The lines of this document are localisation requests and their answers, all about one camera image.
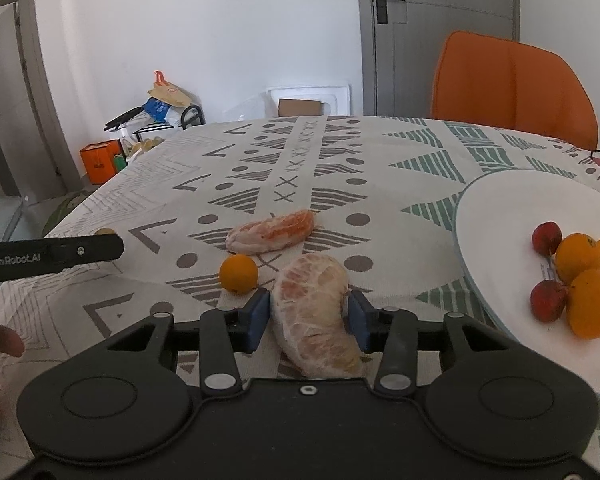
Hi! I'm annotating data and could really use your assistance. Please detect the peeled pomelo segment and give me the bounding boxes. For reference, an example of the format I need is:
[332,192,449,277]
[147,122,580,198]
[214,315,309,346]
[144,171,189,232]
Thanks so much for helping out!
[225,209,315,256]
[271,254,363,378]

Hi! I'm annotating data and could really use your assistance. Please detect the small red fruit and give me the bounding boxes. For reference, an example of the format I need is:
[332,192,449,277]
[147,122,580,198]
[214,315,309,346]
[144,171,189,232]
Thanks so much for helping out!
[531,221,562,258]
[530,280,568,323]

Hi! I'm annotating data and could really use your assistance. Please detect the large orange front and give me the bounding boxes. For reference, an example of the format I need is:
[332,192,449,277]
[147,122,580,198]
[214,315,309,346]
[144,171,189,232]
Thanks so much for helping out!
[567,269,600,339]

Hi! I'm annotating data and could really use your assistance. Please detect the small orange on table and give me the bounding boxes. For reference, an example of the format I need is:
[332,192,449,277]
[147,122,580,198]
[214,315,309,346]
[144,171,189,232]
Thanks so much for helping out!
[219,254,259,295]

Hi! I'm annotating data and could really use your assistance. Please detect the yellow loquat fruit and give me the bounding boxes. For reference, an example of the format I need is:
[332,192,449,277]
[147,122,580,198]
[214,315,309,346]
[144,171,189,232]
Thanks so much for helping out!
[94,228,116,235]

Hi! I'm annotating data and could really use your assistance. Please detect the patterned white tablecloth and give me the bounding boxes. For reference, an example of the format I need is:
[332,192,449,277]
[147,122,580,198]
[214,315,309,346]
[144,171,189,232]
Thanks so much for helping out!
[0,117,600,479]

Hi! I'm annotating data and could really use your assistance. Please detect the orange box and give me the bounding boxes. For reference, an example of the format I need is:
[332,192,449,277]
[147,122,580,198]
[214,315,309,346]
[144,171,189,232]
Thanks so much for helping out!
[80,140,122,184]

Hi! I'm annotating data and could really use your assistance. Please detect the white round plate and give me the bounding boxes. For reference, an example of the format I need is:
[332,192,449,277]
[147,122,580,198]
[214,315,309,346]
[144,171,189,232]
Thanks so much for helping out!
[453,170,600,396]

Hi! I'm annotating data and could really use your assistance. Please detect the blue white bag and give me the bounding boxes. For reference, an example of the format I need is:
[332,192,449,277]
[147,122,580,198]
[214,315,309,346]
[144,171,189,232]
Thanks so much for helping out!
[143,98,182,128]

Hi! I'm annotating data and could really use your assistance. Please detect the brown cardboard box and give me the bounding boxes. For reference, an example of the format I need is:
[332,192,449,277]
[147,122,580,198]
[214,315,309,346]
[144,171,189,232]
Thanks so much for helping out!
[277,99,323,117]

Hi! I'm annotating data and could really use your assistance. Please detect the white foam board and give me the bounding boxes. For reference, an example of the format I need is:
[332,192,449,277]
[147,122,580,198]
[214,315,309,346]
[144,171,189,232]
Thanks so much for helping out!
[268,86,351,117]

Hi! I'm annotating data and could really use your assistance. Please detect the orange chair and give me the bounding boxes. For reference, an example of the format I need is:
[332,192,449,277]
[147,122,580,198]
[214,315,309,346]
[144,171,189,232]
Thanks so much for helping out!
[430,30,598,151]

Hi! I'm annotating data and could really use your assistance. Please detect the grey door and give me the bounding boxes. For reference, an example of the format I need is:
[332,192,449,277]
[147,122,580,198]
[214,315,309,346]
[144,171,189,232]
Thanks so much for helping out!
[358,0,520,117]

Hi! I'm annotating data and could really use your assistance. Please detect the brown paper bag orange handle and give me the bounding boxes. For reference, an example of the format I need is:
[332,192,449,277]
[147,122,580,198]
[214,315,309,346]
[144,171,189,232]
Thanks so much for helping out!
[148,70,193,108]

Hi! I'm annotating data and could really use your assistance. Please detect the grey side door frame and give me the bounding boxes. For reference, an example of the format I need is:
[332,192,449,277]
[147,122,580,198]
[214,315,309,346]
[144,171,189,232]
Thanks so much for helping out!
[0,0,82,204]

